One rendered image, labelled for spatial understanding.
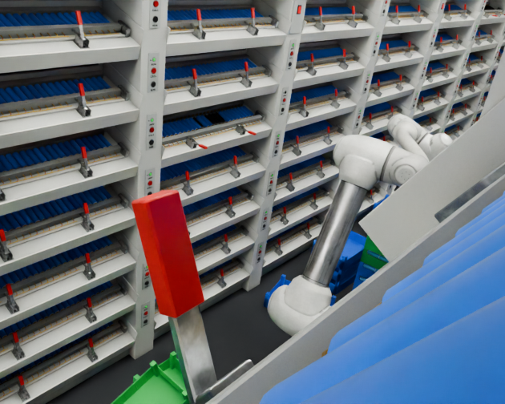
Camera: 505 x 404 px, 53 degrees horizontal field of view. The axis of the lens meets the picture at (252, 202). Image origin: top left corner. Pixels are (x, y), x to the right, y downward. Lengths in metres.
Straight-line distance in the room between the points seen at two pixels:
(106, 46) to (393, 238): 1.31
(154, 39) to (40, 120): 0.41
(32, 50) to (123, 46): 0.26
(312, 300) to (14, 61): 1.16
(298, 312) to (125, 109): 0.89
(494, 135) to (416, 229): 0.06
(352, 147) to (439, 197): 1.52
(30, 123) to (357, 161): 1.03
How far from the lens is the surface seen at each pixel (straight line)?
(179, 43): 1.68
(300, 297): 1.79
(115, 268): 1.87
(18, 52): 1.41
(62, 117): 1.53
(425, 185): 0.27
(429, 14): 3.31
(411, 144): 2.10
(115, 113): 1.59
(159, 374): 2.05
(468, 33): 3.97
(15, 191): 1.55
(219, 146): 1.96
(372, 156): 1.76
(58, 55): 1.45
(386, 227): 0.29
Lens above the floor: 1.61
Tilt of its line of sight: 28 degrees down
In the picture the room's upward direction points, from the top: 8 degrees clockwise
